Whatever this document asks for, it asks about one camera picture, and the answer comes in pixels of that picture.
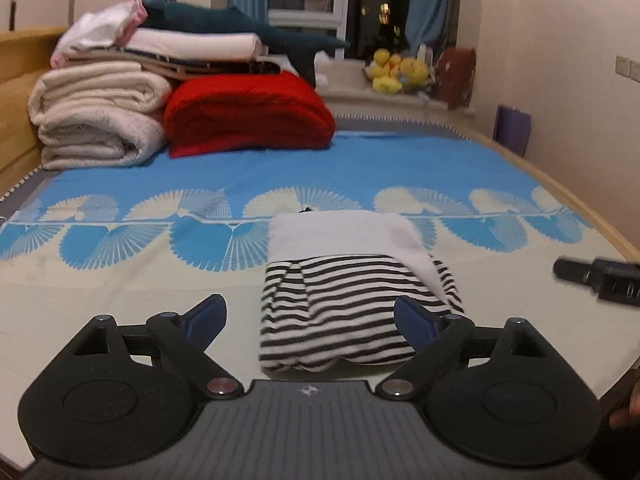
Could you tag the pink white folded cloth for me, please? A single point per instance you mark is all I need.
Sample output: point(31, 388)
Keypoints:
point(100, 30)

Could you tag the cream folded quilt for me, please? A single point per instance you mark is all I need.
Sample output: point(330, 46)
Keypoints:
point(95, 115)

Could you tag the white folded sheet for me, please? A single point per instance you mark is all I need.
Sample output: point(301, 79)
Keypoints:
point(195, 45)

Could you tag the blue cream printed bedspread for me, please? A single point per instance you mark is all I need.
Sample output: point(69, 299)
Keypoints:
point(250, 200)

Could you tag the dark red cushion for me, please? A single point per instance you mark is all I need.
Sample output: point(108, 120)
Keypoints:
point(456, 77)

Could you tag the black white striped hoodie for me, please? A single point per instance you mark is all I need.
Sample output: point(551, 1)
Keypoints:
point(350, 290)

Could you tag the white wall socket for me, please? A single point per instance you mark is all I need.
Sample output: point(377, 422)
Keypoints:
point(627, 66)

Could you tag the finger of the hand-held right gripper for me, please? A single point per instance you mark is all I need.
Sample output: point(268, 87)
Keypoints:
point(574, 270)

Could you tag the dark blue shark plush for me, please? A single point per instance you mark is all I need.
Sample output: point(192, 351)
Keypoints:
point(235, 25)

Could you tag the red folded blanket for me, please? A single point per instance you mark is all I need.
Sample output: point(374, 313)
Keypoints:
point(250, 115)

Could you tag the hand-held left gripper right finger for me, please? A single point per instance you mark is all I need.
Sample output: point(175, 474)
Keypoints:
point(415, 322)

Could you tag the person's dark clothing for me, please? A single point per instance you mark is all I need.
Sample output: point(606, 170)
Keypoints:
point(620, 435)

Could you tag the dark patterned folded cloth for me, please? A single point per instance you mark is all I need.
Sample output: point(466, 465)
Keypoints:
point(220, 67)

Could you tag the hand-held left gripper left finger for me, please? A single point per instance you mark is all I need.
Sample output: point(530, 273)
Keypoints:
point(205, 317)

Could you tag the white framed window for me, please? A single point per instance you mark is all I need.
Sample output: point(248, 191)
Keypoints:
point(340, 2)

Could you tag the yellow plush toys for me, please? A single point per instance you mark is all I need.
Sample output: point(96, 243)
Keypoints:
point(397, 70)

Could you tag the purple folder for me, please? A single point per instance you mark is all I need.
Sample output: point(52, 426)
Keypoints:
point(511, 127)

